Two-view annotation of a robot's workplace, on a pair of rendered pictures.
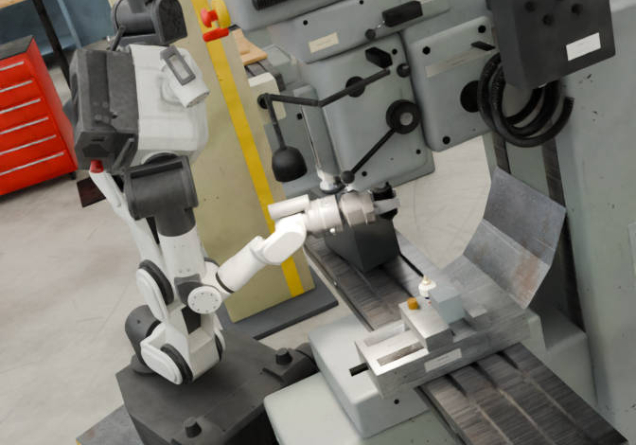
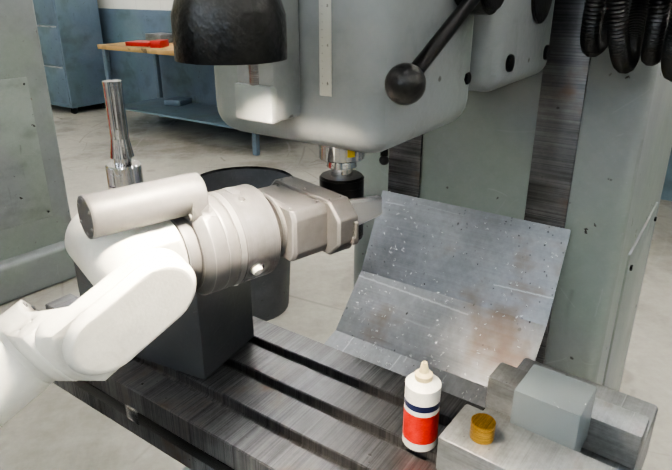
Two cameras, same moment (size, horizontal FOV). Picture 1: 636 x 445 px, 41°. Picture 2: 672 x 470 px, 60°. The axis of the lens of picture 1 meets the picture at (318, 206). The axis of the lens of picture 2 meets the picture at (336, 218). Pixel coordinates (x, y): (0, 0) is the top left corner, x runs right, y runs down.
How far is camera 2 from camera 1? 153 cm
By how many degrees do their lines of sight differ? 40
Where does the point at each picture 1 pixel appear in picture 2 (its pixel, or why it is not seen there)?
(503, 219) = (414, 265)
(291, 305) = not seen: outside the picture
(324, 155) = not seen: hidden behind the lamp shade
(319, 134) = not seen: outside the picture
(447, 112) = (520, 1)
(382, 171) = (424, 105)
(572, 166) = (618, 151)
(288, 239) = (154, 293)
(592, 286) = (589, 350)
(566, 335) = not seen: hidden behind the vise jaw
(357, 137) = not seen: outside the picture
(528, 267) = (496, 332)
